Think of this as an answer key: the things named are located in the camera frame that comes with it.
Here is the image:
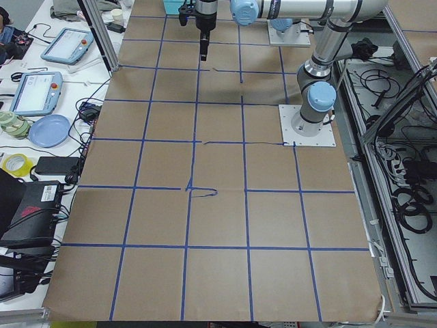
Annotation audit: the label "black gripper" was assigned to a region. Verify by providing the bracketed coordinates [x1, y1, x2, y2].
[178, 0, 218, 62]

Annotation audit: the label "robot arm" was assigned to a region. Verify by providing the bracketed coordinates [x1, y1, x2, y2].
[178, 0, 388, 95]
[270, 18, 293, 33]

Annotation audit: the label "light blue plastic bin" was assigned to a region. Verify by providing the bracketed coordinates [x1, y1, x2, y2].
[163, 0, 184, 15]

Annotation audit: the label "white paper cup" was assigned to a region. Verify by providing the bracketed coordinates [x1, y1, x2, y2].
[111, 8, 124, 25]

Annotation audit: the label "far teach pendant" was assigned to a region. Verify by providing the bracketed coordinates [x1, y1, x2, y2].
[40, 28, 94, 65]

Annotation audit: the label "teach pendant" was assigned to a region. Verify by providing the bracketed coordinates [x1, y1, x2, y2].
[10, 72, 63, 116]
[40, 28, 94, 65]

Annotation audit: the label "near teach pendant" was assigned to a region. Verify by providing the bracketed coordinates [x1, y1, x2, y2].
[10, 72, 63, 116]

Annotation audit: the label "blue plate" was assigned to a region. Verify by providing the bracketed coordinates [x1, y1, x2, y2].
[28, 115, 70, 148]

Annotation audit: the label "black power adapter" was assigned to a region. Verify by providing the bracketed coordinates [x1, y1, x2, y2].
[34, 156, 79, 176]

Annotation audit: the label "green tape rolls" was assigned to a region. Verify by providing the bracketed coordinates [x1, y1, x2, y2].
[1, 111, 31, 139]

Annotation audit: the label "yellow tape roll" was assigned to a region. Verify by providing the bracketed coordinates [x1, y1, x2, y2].
[2, 154, 33, 178]

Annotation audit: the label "black computer box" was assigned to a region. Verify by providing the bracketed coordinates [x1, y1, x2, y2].
[1, 170, 62, 249]

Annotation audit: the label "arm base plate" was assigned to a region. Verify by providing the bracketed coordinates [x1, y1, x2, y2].
[268, 19, 312, 48]
[279, 105, 336, 147]

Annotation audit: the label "aluminium frame post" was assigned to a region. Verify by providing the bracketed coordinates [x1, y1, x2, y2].
[78, 0, 119, 72]

